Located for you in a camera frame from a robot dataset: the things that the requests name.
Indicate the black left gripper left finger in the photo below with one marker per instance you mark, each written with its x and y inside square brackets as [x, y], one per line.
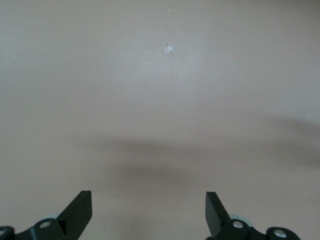
[75, 217]

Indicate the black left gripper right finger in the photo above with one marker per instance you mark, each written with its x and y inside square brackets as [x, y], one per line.
[217, 220]

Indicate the small clear tape piece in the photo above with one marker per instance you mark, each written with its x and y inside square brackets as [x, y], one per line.
[169, 48]

